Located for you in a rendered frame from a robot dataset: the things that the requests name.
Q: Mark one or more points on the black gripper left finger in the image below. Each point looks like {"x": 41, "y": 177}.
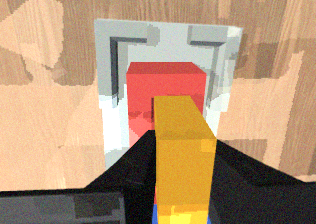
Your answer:
{"x": 123, "y": 194}

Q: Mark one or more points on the blue rectangular block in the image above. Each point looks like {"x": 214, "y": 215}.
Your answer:
{"x": 155, "y": 216}

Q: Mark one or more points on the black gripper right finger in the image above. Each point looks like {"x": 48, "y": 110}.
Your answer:
{"x": 247, "y": 191}

